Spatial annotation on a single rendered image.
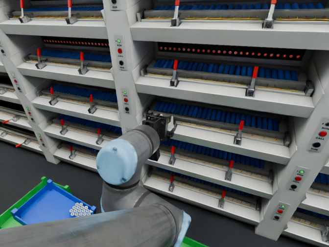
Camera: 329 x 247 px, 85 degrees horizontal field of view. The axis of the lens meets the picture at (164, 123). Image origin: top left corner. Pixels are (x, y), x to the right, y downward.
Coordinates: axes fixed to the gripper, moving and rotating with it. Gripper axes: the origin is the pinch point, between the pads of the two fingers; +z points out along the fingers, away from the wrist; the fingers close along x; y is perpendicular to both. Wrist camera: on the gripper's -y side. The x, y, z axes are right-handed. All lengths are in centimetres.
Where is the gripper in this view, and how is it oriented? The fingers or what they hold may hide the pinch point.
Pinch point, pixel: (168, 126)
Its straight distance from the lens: 71.7
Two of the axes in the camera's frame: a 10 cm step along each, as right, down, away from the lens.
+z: 3.5, -2.7, 8.9
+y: 0.8, -9.4, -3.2
